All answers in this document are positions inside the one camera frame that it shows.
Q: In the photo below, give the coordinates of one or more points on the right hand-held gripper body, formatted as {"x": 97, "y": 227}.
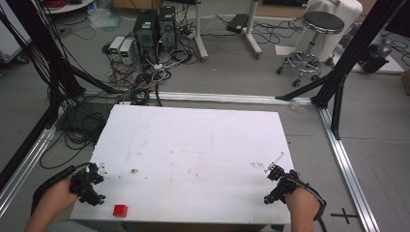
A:
{"x": 287, "y": 185}

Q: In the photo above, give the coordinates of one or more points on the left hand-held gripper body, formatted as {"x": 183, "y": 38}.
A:
{"x": 81, "y": 184}

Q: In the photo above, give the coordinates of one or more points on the person's right hand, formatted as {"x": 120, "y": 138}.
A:
{"x": 301, "y": 203}

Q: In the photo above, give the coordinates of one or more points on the person's left hand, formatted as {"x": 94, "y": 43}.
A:
{"x": 59, "y": 195}

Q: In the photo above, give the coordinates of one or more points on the thin white rod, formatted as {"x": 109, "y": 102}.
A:
{"x": 274, "y": 162}

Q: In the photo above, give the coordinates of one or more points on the red cube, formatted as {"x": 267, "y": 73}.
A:
{"x": 120, "y": 210}

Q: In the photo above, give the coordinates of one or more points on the white sheet of paper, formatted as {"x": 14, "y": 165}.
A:
{"x": 283, "y": 50}

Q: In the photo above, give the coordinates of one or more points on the white power supply box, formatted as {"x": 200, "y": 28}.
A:
{"x": 116, "y": 46}
{"x": 126, "y": 51}

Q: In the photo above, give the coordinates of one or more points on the black round stool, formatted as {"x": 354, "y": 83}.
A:
{"x": 314, "y": 38}

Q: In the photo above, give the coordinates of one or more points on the white table leg stand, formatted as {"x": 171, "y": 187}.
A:
{"x": 252, "y": 32}
{"x": 199, "y": 35}

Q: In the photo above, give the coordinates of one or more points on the black computer tower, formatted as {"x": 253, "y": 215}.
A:
{"x": 146, "y": 32}
{"x": 167, "y": 27}

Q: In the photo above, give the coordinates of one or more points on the flat black device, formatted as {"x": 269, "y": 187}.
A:
{"x": 238, "y": 22}

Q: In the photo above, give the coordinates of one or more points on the clear plastic bag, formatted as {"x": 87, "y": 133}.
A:
{"x": 103, "y": 17}

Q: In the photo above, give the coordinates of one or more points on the white covered object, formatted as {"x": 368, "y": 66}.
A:
{"x": 335, "y": 25}

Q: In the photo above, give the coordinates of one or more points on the white round table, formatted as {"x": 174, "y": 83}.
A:
{"x": 69, "y": 5}

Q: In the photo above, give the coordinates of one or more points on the aluminium floor rail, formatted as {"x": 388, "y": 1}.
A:
{"x": 225, "y": 97}
{"x": 25, "y": 170}
{"x": 346, "y": 167}

